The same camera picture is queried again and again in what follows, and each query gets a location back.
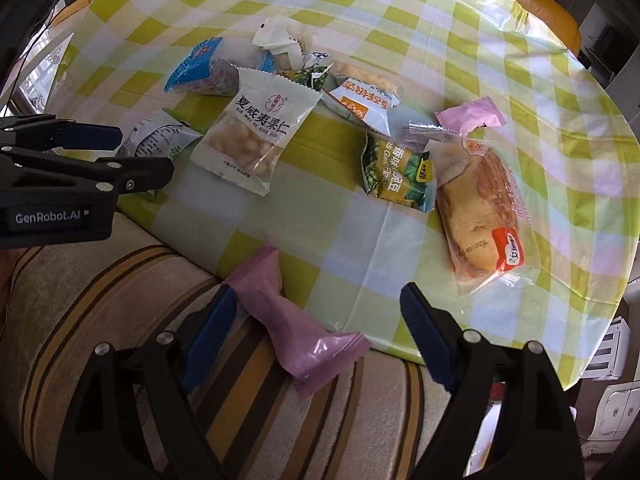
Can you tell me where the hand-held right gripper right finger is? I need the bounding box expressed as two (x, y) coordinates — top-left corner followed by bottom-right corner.
(400, 282), (586, 480)

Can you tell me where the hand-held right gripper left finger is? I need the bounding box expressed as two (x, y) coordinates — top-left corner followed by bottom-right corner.
(55, 284), (241, 480)

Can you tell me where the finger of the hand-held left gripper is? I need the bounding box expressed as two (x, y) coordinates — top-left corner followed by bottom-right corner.
(0, 114), (124, 154)
(0, 153), (175, 196)

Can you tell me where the white and green snack packet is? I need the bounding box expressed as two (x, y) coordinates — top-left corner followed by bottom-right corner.
(112, 109), (205, 163)

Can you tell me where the pink snack packet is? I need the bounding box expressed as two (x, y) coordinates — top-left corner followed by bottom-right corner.
(435, 96), (506, 136)
(223, 244), (372, 400)

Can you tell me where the white nut packet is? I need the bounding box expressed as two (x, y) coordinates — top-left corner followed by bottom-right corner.
(190, 66), (323, 196)

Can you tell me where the blue and clear snack packet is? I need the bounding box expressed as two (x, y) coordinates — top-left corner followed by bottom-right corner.
(164, 37), (241, 97)

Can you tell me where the brown sandwich cake packet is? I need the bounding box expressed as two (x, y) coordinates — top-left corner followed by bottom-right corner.
(425, 135), (542, 297)

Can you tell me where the green pea packet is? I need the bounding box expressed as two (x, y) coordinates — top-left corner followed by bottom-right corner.
(361, 132), (437, 213)

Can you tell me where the round yellow cake packet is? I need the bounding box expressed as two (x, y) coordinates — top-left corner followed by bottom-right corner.
(252, 15), (321, 71)

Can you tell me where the small green yellow packet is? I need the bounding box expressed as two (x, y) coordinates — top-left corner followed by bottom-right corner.
(287, 52), (335, 92)

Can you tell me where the orange and white snack packet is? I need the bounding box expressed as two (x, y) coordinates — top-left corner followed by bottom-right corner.
(320, 62), (401, 137)

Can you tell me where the striped tasselled sofa cushion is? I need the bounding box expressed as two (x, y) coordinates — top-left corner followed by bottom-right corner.
(0, 210), (481, 480)

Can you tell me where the green checked tablecloth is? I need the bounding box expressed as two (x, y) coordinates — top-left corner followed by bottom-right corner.
(47, 0), (640, 391)

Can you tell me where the yellow leather armchair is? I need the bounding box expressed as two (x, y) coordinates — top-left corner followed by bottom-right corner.
(472, 0), (583, 68)

